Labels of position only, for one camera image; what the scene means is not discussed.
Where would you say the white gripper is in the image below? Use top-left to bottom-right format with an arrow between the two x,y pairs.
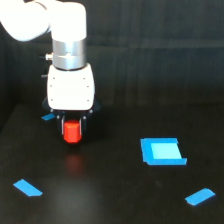
42,64 -> 101,135

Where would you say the red hexagonal block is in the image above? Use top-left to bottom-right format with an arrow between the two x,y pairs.
63,120 -> 82,143

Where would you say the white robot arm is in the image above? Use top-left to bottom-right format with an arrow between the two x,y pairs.
0,0 -> 99,143

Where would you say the blue tape strip far left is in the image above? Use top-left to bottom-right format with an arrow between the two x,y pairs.
41,113 -> 55,121

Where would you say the blue tape strip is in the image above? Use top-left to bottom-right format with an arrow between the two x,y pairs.
13,179 -> 42,197
185,188 -> 215,206
41,113 -> 55,121

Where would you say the blue tape strip near left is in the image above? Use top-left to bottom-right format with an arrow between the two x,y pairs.
13,179 -> 42,197

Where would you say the blue taped square target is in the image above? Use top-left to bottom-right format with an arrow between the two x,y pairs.
140,138 -> 187,166

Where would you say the blue tape strip near right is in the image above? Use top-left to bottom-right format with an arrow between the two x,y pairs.
185,188 -> 215,206

